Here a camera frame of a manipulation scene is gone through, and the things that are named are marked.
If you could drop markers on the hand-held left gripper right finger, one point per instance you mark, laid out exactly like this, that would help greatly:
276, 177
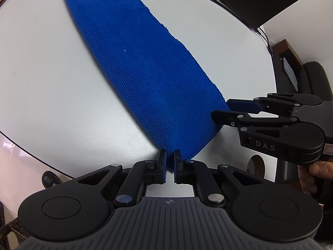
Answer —
177, 166

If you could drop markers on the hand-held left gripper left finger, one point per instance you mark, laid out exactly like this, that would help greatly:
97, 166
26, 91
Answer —
162, 166

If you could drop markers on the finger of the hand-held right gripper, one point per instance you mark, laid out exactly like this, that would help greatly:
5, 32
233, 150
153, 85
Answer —
244, 106
226, 117

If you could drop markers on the blue towel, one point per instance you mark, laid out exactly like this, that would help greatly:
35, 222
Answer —
143, 70

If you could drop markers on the person's right hand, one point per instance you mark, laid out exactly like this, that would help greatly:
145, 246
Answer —
321, 168

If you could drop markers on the round brown coaster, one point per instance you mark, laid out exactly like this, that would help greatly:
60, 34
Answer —
256, 166

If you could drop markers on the dark wooden sofa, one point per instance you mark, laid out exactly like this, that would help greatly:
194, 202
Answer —
316, 78

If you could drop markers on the black monitor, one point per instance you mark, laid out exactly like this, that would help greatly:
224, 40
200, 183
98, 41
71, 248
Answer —
260, 0

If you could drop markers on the dark round object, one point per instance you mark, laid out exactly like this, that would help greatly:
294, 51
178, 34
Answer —
50, 180

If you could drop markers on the dark wicker basket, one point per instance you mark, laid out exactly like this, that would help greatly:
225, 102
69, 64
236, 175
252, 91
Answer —
11, 234

